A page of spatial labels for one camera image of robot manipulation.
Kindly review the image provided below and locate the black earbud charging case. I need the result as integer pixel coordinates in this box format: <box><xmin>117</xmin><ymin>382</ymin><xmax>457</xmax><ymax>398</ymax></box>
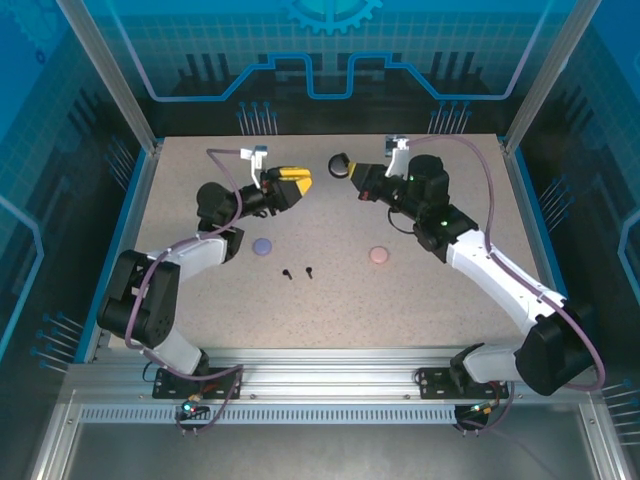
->
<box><xmin>327</xmin><ymin>153</ymin><xmax>351</xmax><ymax>179</ymax></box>

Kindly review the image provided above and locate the grey metal bottom panel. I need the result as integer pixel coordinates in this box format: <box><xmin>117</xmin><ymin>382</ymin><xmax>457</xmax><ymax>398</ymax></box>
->
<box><xmin>29</xmin><ymin>389</ymin><xmax>631</xmax><ymax>480</ymax></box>

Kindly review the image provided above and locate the aluminium side rail blue trim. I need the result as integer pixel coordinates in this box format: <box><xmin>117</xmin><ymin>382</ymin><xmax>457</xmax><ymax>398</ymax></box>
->
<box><xmin>79</xmin><ymin>139</ymin><xmax>166</xmax><ymax>351</ymax></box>
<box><xmin>499</xmin><ymin>139</ymin><xmax>592</xmax><ymax>364</ymax></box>

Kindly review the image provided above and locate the aluminium frame post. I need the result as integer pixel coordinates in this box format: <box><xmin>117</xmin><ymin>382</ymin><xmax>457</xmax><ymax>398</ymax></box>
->
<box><xmin>503</xmin><ymin>0</ymin><xmax>602</xmax><ymax>155</ymax></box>
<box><xmin>55</xmin><ymin>0</ymin><xmax>165</xmax><ymax>155</ymax></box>

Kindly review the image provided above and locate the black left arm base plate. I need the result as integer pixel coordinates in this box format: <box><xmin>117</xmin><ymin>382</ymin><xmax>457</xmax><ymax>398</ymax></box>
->
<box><xmin>152</xmin><ymin>367</ymin><xmax>245</xmax><ymax>401</ymax></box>

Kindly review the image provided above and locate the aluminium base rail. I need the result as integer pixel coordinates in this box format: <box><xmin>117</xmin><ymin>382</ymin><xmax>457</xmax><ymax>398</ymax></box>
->
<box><xmin>64</xmin><ymin>345</ymin><xmax>599</xmax><ymax>407</ymax></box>

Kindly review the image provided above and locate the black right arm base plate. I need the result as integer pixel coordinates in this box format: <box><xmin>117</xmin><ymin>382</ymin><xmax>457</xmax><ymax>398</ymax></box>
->
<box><xmin>417</xmin><ymin>367</ymin><xmax>511</xmax><ymax>401</ymax></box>

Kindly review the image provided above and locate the slotted grey cable duct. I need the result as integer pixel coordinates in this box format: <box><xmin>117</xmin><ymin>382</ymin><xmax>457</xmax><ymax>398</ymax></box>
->
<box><xmin>79</xmin><ymin>404</ymin><xmax>459</xmax><ymax>426</ymax></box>

